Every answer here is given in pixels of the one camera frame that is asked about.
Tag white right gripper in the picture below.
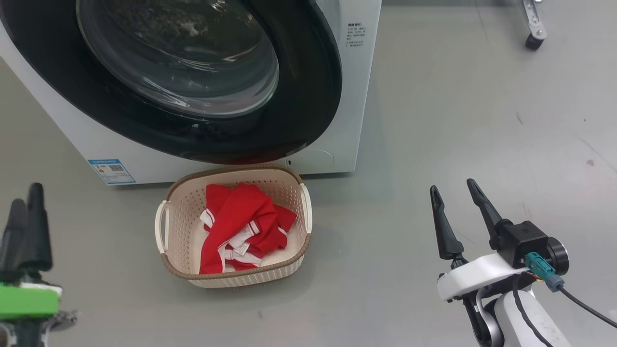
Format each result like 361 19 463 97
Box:
430 178 528 302

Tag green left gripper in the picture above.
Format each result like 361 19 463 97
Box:
0 182 63 320

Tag washing machine door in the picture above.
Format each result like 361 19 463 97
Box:
0 0 343 165

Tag red white-trimmed garment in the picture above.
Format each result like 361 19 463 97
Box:
199 183 297 274

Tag cream perforated laundry basket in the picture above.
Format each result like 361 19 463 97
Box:
154 165 313 289

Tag white front-load washing machine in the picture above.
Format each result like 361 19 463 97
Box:
0 0 382 186

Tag blue energy label sticker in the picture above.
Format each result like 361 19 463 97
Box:
88 159 136 185

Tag round white filter cover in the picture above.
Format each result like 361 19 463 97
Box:
287 149 335 168

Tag grey metal caster leg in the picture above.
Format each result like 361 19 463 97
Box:
523 0 548 51

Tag teal right cable connector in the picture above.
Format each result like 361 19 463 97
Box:
525 252 564 292

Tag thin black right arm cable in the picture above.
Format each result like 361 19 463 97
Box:
511 275 555 347

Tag black right camera cable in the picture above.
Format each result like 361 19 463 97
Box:
559 287 617 329

